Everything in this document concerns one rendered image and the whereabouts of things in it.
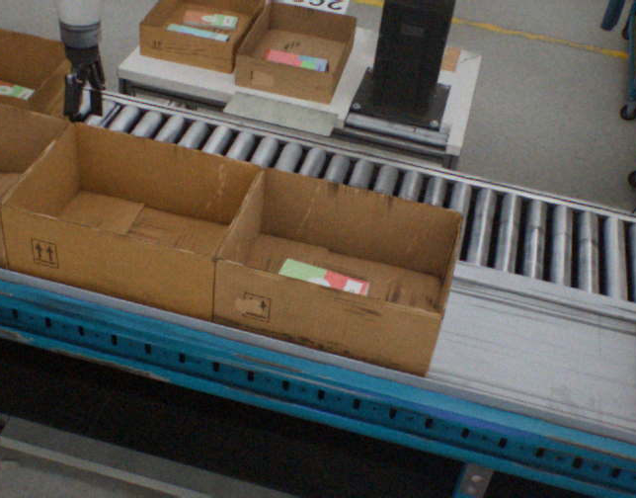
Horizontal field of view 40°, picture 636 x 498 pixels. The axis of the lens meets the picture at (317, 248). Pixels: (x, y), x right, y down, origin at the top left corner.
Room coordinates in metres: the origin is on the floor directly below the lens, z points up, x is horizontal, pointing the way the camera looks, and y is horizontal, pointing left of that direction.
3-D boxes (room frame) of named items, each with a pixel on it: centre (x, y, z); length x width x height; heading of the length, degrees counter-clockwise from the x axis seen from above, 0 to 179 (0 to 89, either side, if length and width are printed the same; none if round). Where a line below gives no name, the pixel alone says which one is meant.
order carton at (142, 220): (1.26, 0.34, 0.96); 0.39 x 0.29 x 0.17; 82
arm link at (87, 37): (1.74, 0.59, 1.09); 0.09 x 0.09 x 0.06
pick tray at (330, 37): (2.34, 0.14, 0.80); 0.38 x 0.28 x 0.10; 173
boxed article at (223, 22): (2.52, 0.44, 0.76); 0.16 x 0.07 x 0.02; 92
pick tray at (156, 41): (2.44, 0.44, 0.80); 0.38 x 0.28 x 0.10; 173
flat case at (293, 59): (2.25, 0.15, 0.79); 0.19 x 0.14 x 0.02; 87
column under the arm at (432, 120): (2.23, -0.18, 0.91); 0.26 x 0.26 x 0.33; 81
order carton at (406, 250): (1.20, -0.05, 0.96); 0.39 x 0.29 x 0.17; 82
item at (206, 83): (2.39, 0.10, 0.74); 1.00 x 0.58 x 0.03; 81
